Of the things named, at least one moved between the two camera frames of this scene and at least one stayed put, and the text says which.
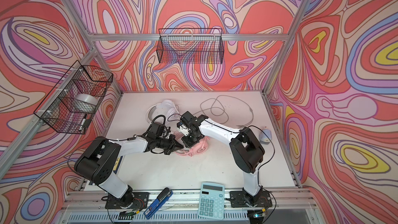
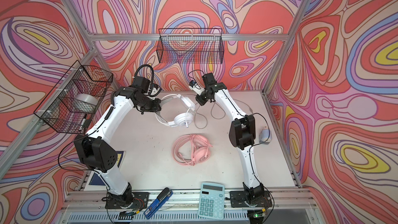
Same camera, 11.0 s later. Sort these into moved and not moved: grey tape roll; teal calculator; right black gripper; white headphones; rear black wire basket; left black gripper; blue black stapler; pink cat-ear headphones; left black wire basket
Moved: white headphones; right black gripper; left black gripper; pink cat-ear headphones
Not moved: grey tape roll; left black wire basket; rear black wire basket; teal calculator; blue black stapler
